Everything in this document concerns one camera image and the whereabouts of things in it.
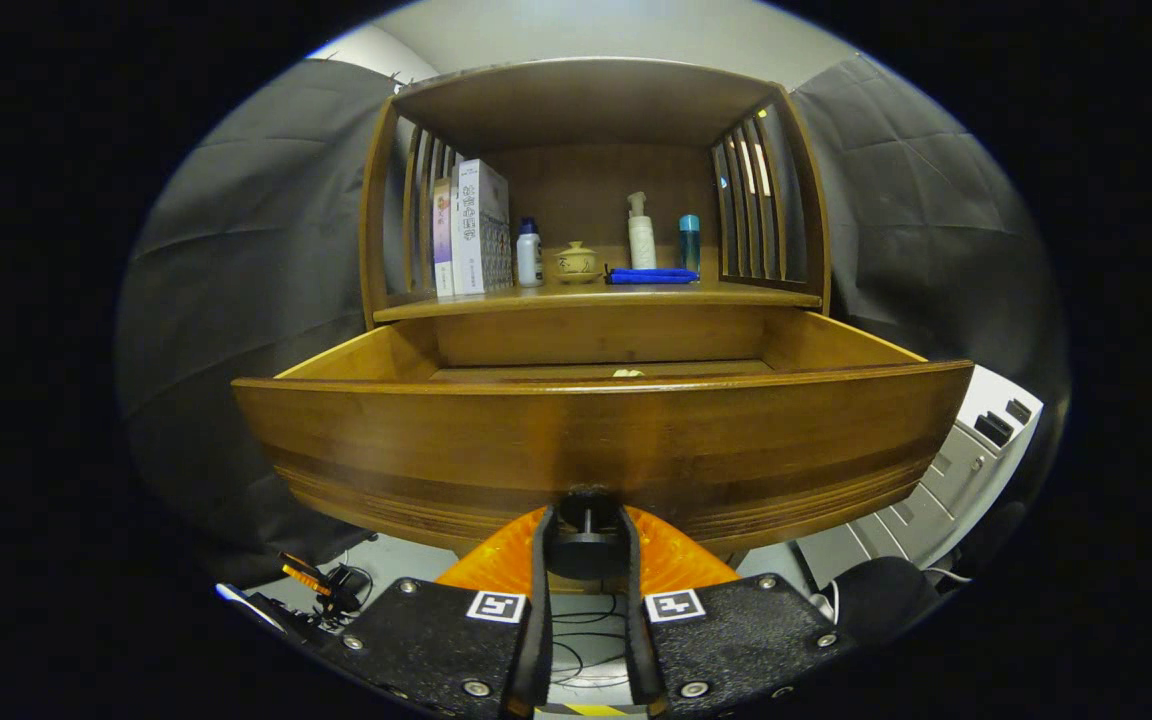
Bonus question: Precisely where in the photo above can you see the brown wooden cabinet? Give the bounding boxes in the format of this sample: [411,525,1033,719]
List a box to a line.
[358,57,832,366]

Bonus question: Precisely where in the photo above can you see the thick white book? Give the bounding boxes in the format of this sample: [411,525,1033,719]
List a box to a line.
[450,158,514,296]

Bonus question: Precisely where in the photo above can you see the white drawer unit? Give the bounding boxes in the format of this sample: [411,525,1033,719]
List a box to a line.
[796,365,1045,591]

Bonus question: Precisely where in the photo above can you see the black floor cables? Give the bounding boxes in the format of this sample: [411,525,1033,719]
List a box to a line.
[551,590,632,691]

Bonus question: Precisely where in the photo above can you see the thin purple book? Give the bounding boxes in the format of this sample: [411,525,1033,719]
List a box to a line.
[432,178,457,298]

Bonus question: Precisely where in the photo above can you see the wooden countertop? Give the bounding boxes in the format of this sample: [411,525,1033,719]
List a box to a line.
[373,280,824,323]

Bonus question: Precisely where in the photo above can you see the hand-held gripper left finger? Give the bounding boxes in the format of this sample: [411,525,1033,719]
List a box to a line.
[321,505,554,720]

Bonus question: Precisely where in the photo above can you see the brown wooden drawer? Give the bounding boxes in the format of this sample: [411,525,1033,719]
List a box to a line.
[232,310,975,581]

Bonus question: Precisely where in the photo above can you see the white bottle blue cap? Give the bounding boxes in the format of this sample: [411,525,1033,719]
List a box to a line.
[516,217,544,289]

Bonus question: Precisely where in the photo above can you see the yellow lidded teacup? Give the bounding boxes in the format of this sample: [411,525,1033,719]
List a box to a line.
[555,241,602,284]

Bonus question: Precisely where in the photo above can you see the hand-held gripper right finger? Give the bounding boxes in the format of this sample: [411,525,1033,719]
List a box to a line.
[619,505,852,720]

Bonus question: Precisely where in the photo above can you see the orange black tool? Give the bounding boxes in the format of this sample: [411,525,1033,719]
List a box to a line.
[279,552,332,596]

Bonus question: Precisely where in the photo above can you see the cream pump bottle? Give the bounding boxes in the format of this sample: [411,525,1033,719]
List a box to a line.
[626,191,657,271]

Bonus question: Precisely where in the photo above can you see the folded blue cloth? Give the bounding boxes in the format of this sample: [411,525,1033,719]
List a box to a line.
[606,266,701,286]

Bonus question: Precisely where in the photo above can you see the black power adapter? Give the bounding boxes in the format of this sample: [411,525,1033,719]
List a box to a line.
[321,565,372,616]

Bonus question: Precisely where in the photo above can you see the black backdrop cloth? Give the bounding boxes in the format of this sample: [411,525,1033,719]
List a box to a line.
[116,55,1072,591]

